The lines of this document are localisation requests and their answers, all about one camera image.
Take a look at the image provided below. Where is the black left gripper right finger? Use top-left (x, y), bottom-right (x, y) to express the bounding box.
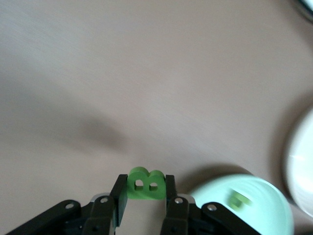
top-left (161, 175), bottom-right (190, 235)

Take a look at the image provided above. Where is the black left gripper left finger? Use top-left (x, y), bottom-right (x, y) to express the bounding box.
top-left (83, 174), bottom-right (129, 235)

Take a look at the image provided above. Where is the green foam letter B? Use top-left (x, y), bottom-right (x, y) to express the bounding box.
top-left (127, 166), bottom-right (166, 201)

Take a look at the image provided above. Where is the green foam letter p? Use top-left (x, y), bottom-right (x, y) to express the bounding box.
top-left (229, 188), bottom-right (253, 212)

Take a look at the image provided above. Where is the green round plate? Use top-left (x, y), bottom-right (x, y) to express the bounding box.
top-left (189, 174), bottom-right (295, 235)

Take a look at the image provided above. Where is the brown table cover mat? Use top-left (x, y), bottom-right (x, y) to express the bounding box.
top-left (0, 0), bottom-right (313, 235)

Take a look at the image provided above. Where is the beige round plate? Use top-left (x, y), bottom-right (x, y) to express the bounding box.
top-left (284, 106), bottom-right (313, 220)

